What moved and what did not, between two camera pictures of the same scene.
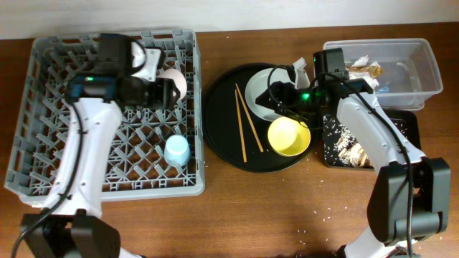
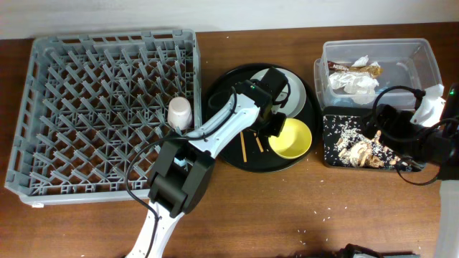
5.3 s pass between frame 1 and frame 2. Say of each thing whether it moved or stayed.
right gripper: moved
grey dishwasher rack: stayed
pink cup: moved
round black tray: stayed
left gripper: moved
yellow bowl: stayed
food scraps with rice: stayed
